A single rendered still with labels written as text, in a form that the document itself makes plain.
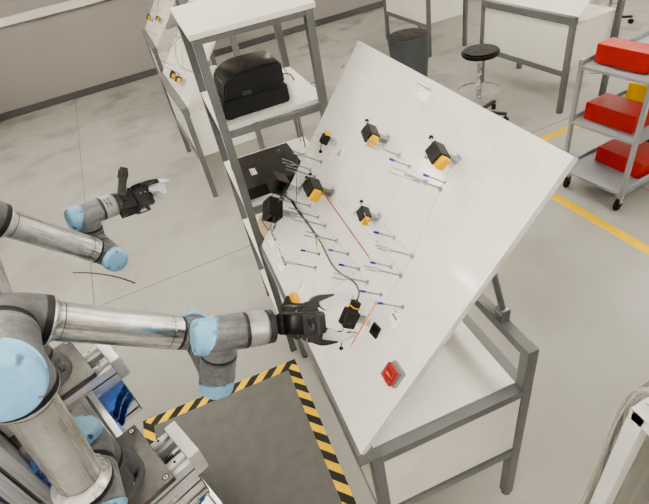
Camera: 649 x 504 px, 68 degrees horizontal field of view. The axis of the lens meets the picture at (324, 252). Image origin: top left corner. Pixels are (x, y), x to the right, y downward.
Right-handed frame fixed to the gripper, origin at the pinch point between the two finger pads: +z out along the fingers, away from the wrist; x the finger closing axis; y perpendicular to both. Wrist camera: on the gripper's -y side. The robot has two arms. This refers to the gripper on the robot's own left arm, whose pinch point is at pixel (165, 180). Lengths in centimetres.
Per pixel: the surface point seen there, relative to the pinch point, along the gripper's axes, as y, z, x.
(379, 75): 6, 72, 48
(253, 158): -12, 71, -45
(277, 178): 13.9, 45.5, -2.5
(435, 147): 44, 37, 77
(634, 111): 73, 288, 41
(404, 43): -107, 383, -133
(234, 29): -38, 45, 24
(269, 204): 21.3, 39.4, -8.6
